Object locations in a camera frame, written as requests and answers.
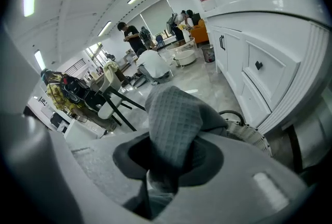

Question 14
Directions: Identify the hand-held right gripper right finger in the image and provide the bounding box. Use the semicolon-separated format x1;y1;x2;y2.
153;130;316;224

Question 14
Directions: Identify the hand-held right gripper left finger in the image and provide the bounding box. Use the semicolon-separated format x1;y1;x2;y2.
0;24;153;224

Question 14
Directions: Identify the white woven basket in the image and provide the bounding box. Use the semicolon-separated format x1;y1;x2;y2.
218;109;273;158

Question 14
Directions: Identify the grey quilted cloth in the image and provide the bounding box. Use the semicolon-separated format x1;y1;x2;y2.
113;84;229;220

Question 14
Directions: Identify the pale yellow cloth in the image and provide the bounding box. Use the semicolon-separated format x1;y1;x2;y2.
103;60;120;81

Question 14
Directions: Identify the large white bathtub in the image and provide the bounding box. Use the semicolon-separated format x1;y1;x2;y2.
165;37;197;53

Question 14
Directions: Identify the white chair with black legs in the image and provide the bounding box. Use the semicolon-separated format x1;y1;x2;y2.
97;61;146;132

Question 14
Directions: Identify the black mesh waste bin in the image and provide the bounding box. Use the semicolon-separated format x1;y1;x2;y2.
201;44;216;63

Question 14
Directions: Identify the round white tub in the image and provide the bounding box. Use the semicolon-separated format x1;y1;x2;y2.
172;49;197;66

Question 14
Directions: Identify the white vanity cabinet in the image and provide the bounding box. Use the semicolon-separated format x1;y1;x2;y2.
206;0;332;136

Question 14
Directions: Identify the orange sofa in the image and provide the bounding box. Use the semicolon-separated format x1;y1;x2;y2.
190;18;210;45

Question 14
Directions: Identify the blue chair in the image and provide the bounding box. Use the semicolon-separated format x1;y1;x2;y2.
155;34;167;49

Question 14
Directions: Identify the grey window blind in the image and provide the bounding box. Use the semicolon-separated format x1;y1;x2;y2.
139;0;175;37

